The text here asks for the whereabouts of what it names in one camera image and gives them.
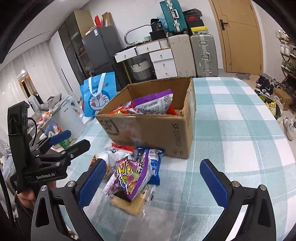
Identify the purple grape candy bag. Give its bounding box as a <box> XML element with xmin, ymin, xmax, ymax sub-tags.
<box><xmin>132</xmin><ymin>89</ymin><xmax>173</xmax><ymax>114</ymax></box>

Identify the red Oreo snack packet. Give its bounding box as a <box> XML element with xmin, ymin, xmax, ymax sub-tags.
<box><xmin>110</xmin><ymin>101</ymin><xmax>142</xmax><ymax>114</ymax></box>

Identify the person's left hand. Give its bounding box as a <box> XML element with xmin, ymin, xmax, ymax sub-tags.
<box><xmin>16</xmin><ymin>180</ymin><xmax>57</xmax><ymax>212</ymax></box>

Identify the green drink can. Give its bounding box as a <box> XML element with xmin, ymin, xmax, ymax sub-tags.
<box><xmin>58</xmin><ymin>130</ymin><xmax>71</xmax><ymax>149</ymax></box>

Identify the white appliance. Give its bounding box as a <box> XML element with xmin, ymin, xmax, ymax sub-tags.
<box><xmin>51</xmin><ymin>95</ymin><xmax>86</xmax><ymax>140</ymax></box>

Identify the purple-edged candy bag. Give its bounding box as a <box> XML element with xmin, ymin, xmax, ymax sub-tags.
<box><xmin>102</xmin><ymin>148</ymin><xmax>153</xmax><ymax>202</ymax></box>

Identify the blue Doraemon tote bag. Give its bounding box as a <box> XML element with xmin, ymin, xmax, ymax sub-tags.
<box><xmin>80</xmin><ymin>72</ymin><xmax>116</xmax><ymax>117</ymax></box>

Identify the clear wrapped cracker packet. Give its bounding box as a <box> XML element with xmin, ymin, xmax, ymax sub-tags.
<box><xmin>110</xmin><ymin>185</ymin><xmax>156</xmax><ymax>218</ymax></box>

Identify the blue biscuit packet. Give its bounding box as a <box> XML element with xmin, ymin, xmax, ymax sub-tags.
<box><xmin>134</xmin><ymin>148</ymin><xmax>165</xmax><ymax>186</ymax></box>

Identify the teal plaid tablecloth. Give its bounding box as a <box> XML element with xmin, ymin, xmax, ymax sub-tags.
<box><xmin>57</xmin><ymin>77</ymin><xmax>295</xmax><ymax>240</ymax></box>

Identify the white sneaker on floor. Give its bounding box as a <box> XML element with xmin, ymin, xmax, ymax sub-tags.
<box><xmin>283</xmin><ymin>114</ymin><xmax>295</xmax><ymax>141</ymax></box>

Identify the brown SF cardboard box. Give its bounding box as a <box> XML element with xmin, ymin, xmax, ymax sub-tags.
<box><xmin>96</xmin><ymin>77</ymin><xmax>196</xmax><ymax>159</ymax></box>

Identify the grey woven basket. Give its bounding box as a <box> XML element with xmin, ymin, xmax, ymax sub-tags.
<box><xmin>131</xmin><ymin>59</ymin><xmax>153</xmax><ymax>82</ymax></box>

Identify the dark grey refrigerator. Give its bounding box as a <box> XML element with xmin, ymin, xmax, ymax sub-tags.
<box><xmin>81</xmin><ymin>26</ymin><xmax>123</xmax><ymax>77</ymax></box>

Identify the dark glass cabinet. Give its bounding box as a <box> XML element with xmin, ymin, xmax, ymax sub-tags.
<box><xmin>58</xmin><ymin>10</ymin><xmax>94</xmax><ymax>85</ymax></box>

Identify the small cardboard box on floor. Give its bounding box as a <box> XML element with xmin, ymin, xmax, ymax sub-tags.
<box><xmin>273</xmin><ymin>88</ymin><xmax>292</xmax><ymax>111</ymax></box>

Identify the white drawer desk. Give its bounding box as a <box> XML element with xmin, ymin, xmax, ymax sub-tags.
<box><xmin>114</xmin><ymin>39</ymin><xmax>178</xmax><ymax>80</ymax></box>

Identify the beige suitcase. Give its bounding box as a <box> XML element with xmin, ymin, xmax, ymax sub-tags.
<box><xmin>168</xmin><ymin>34</ymin><xmax>197</xmax><ymax>78</ymax></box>

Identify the shoe rack with shoes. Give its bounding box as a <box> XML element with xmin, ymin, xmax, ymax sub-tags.
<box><xmin>275</xmin><ymin>29</ymin><xmax>295</xmax><ymax>113</ymax></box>

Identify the silver suitcase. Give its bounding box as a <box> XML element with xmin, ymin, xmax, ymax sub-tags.
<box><xmin>190</xmin><ymin>34</ymin><xmax>218</xmax><ymax>77</ymax></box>

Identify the teal suitcase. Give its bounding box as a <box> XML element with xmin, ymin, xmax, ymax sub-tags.
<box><xmin>159</xmin><ymin>0</ymin><xmax>188</xmax><ymax>34</ymax></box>

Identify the stack of shoe boxes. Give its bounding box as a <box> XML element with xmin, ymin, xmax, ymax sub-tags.
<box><xmin>183</xmin><ymin>9</ymin><xmax>209</xmax><ymax>35</ymax></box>

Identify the wooden door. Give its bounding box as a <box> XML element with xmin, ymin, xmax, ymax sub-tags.
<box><xmin>209</xmin><ymin>0</ymin><xmax>263</xmax><ymax>75</ymax></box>

